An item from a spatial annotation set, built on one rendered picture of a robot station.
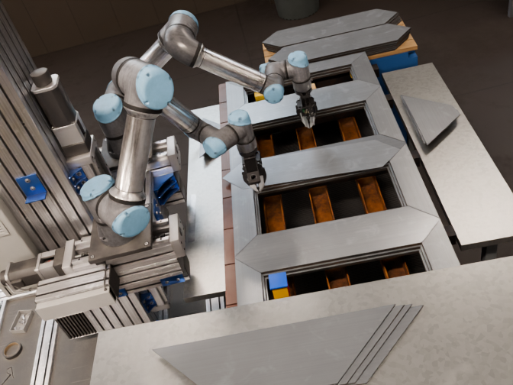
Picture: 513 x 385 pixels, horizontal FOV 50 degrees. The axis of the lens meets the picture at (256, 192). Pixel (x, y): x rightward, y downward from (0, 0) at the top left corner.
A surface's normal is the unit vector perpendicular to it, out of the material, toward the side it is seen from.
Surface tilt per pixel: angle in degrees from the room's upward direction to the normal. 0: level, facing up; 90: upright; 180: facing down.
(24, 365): 0
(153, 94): 84
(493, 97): 0
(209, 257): 0
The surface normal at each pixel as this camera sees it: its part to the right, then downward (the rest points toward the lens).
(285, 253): -0.20, -0.72
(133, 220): 0.64, 0.51
